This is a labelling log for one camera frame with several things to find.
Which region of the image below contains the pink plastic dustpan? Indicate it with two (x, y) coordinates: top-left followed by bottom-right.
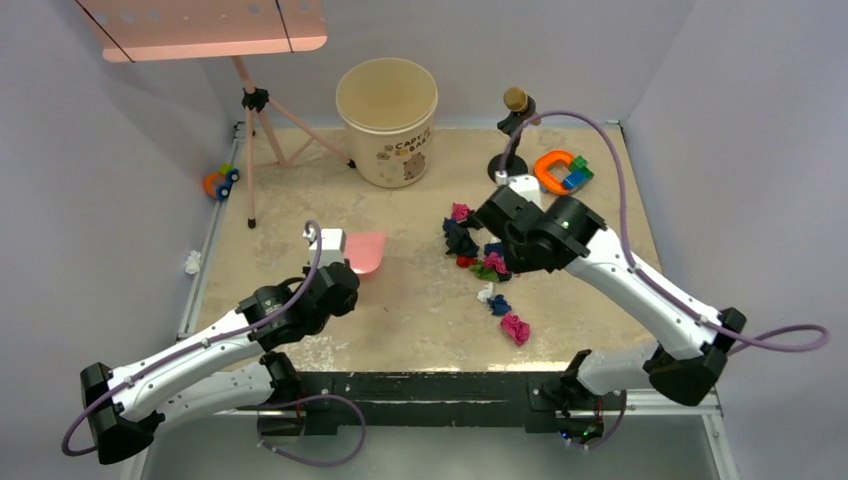
(345, 232), (387, 275)

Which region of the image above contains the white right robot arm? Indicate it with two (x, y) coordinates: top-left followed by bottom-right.
(474, 186), (746, 407)

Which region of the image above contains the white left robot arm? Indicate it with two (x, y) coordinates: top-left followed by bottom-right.
(80, 263), (360, 465)

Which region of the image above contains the blue paper scrap upper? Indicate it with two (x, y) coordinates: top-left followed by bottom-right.
(483, 242), (505, 258)

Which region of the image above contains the blue paper scrap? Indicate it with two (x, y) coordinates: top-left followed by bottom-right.
(483, 242), (505, 258)
(486, 294), (512, 317)

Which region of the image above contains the green paper scrap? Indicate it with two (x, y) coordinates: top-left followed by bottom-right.
(468, 263), (512, 283)

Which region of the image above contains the orange toy track with blocks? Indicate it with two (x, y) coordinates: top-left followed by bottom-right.
(532, 150), (595, 196)

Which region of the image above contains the red paper scrap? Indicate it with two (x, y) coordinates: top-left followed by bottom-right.
(456, 256), (480, 269)

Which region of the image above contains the blue paper scrap centre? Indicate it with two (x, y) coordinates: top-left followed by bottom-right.
(486, 294), (512, 317)

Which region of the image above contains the white paper scrap front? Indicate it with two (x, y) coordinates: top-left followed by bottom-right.
(476, 282), (495, 304)

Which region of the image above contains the gold microphone on black stand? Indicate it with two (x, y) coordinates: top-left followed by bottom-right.
(496, 87), (541, 177)

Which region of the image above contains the pink paper scrap top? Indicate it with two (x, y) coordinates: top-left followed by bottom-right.
(451, 203), (472, 223)

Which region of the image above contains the pink paper scrap right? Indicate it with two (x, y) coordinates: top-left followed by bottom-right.
(500, 312), (530, 346)

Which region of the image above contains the white paper scrap off table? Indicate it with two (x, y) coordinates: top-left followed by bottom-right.
(183, 250), (202, 275)

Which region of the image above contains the orange blue toy car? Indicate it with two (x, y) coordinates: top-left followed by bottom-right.
(202, 163), (241, 201)

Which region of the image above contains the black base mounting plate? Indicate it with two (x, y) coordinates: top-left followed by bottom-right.
(248, 371), (621, 438)

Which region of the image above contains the cream capybara bucket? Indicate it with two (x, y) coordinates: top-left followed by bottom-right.
(335, 58), (439, 189)

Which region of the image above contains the pink music stand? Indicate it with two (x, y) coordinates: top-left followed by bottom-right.
(74, 0), (358, 230)

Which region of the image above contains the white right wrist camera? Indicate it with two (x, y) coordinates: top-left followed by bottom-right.
(495, 171), (542, 205)

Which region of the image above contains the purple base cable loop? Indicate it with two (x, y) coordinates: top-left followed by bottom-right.
(256, 394), (368, 468)

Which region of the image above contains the aluminium frame rail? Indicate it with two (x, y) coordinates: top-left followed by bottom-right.
(122, 121), (246, 480)

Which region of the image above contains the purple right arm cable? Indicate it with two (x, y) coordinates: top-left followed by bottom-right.
(498, 110), (831, 355)

